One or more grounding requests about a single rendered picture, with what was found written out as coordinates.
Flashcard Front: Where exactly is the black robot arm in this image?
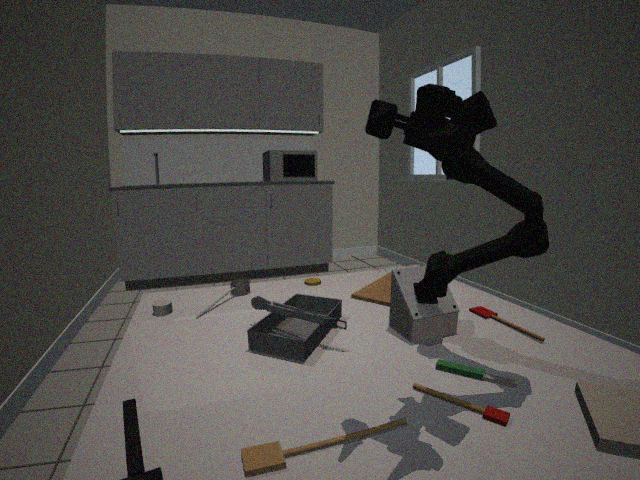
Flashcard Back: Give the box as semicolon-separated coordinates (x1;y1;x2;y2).
413;83;549;304

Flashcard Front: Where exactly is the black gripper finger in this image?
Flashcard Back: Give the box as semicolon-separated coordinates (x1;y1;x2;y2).
367;101;392;139
419;123;465;164

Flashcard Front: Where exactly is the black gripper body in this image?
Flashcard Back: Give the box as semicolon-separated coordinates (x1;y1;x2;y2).
368;99;476;168

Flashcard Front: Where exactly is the black spatula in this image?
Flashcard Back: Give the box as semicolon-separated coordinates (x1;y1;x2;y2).
121;398;163;480

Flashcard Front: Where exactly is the red spatula with wooden handle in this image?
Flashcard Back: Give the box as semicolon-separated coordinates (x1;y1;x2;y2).
469;306;545;342

